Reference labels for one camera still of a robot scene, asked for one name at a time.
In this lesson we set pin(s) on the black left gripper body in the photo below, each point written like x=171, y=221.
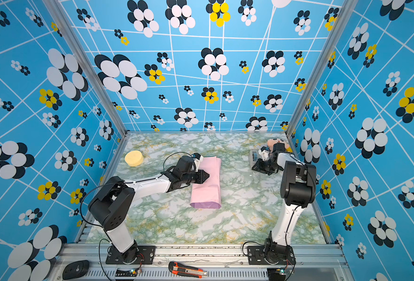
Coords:
x=190, y=178

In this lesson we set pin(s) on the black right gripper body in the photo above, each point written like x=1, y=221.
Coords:
x=267, y=167

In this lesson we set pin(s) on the purple wrapping paper sheet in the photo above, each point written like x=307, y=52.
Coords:
x=208, y=194

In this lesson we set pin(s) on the small grey white device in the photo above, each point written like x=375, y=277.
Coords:
x=253, y=157

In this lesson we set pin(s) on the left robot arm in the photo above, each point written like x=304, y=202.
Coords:
x=111, y=204

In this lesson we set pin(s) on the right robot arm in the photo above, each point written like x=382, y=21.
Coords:
x=297, y=189

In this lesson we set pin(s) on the pink plush doll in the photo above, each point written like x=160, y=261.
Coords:
x=272, y=142

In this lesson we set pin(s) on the yellow round sponge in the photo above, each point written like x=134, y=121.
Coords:
x=134, y=158

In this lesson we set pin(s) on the orange black utility knife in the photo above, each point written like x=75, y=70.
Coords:
x=180, y=269

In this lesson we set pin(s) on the right small circuit board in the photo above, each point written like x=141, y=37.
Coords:
x=278, y=274

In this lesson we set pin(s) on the small circuit board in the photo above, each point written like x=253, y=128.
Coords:
x=278, y=274
x=126, y=272

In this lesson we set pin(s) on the left small circuit board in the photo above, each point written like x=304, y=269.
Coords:
x=126, y=272

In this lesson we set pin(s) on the black computer mouse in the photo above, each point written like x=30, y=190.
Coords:
x=75, y=270

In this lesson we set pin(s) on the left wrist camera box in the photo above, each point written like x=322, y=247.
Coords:
x=197, y=157

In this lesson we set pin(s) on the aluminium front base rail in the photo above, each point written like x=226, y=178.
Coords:
x=222, y=262

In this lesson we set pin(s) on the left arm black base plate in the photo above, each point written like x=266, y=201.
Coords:
x=147, y=253

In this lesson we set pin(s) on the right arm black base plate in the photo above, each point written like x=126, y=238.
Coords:
x=258, y=255

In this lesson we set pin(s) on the aluminium frame post left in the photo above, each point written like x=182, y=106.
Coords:
x=74, y=43

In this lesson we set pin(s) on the aluminium frame post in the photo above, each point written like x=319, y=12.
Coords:
x=330, y=44
x=74, y=43

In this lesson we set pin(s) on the aluminium frame post right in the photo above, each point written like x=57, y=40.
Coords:
x=330, y=44

